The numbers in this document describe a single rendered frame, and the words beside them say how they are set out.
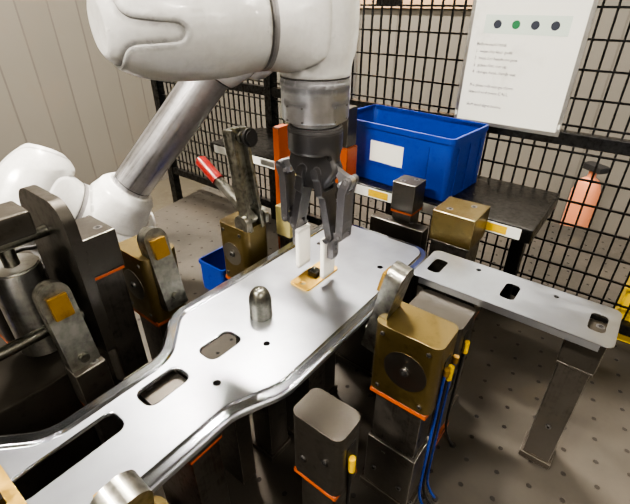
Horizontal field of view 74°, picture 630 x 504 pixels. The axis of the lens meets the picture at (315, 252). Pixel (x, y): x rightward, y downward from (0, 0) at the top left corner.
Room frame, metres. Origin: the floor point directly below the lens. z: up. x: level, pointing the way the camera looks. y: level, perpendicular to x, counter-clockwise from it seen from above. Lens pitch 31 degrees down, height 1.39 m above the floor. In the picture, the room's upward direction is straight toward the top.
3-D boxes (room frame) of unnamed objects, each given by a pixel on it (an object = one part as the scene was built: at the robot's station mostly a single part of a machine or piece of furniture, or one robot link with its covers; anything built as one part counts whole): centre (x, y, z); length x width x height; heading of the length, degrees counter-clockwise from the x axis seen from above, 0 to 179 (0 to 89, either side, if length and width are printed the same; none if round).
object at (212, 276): (0.97, 0.24, 0.74); 0.11 x 0.10 x 0.09; 142
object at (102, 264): (0.51, 0.32, 0.91); 0.07 x 0.05 x 0.42; 52
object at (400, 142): (0.96, -0.21, 1.09); 0.30 x 0.17 x 0.13; 47
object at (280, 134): (0.75, 0.06, 0.95); 0.03 x 0.01 x 0.50; 142
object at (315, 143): (0.57, 0.00, 1.20); 0.08 x 0.07 x 0.09; 52
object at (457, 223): (0.71, -0.27, 0.88); 0.08 x 0.08 x 0.36; 52
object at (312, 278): (0.57, 0.00, 1.01); 0.08 x 0.04 x 0.01; 142
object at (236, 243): (0.68, 0.14, 0.87); 0.10 x 0.07 x 0.35; 52
